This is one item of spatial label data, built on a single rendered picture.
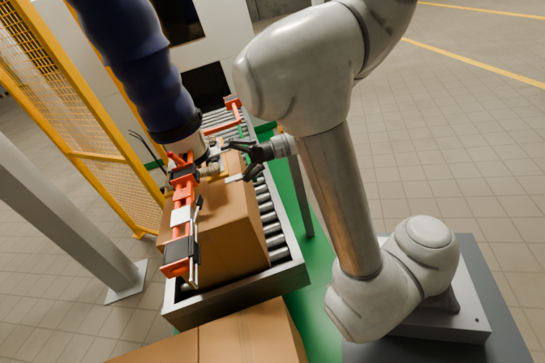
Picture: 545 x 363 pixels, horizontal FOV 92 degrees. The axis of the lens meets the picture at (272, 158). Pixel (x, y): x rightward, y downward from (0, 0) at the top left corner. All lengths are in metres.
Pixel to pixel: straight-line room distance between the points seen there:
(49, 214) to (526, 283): 2.77
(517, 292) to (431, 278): 1.34
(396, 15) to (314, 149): 0.23
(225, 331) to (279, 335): 0.24
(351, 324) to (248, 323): 0.70
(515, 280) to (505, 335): 1.05
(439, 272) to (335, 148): 0.46
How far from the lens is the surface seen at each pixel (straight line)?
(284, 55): 0.38
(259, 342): 1.31
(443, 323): 0.98
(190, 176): 0.98
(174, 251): 0.77
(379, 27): 0.47
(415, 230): 0.78
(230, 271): 1.39
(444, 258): 0.79
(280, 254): 1.46
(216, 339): 1.38
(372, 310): 0.71
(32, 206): 2.04
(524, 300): 2.11
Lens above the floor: 1.74
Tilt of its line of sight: 36 degrees down
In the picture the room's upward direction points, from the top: 17 degrees counter-clockwise
